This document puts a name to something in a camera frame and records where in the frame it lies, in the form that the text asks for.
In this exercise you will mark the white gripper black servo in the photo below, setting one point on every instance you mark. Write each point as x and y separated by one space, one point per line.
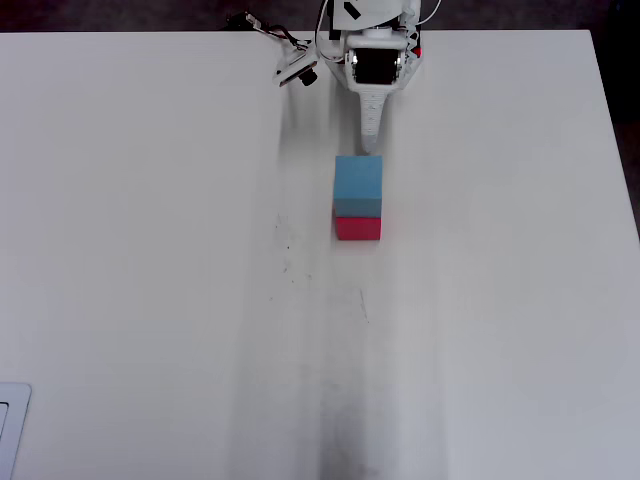
375 66

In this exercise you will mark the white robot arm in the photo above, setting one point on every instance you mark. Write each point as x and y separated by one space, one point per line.
370 12

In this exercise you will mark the white plate corner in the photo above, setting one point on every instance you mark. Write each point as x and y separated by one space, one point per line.
15 425

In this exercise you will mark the blue foam cube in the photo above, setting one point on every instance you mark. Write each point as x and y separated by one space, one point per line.
357 180

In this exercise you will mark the red foam cube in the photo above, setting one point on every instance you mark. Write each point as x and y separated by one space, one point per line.
357 229

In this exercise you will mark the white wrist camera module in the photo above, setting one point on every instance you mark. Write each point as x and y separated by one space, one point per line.
295 65

